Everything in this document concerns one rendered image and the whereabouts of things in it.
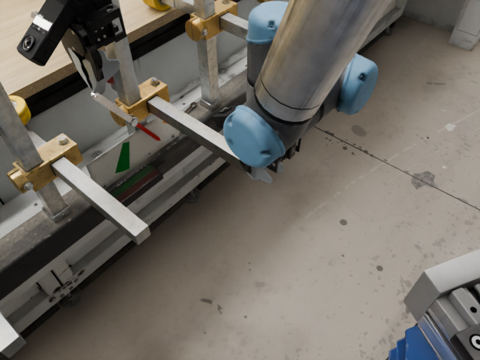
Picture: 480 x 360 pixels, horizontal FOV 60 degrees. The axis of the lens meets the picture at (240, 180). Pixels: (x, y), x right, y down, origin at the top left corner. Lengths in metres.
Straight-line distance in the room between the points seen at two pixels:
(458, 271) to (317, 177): 1.42
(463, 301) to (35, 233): 0.82
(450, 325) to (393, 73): 2.22
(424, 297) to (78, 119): 0.93
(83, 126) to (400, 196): 1.37
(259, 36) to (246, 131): 0.18
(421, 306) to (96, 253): 1.20
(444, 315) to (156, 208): 1.25
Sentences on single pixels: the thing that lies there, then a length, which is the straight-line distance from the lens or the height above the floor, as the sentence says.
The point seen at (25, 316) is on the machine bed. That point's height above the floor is 0.16.
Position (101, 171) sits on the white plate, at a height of 0.76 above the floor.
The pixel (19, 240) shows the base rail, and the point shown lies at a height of 0.70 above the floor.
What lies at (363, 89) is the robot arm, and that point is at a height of 1.13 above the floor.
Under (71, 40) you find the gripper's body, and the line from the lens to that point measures 0.73.
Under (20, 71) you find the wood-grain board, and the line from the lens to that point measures 1.09.
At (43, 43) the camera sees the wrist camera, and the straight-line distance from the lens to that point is 0.69.
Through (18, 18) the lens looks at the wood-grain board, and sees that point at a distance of 1.31.
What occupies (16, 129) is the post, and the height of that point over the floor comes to 0.96.
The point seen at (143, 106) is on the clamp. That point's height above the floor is 0.85.
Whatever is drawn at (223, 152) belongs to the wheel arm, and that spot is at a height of 0.85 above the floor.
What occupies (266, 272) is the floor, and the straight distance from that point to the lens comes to 1.65.
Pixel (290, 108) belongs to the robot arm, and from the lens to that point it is 0.43.
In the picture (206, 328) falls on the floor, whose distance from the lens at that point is 1.56.
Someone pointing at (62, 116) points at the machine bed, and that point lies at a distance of 1.16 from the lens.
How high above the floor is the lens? 1.46
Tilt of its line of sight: 50 degrees down
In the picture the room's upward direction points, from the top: straight up
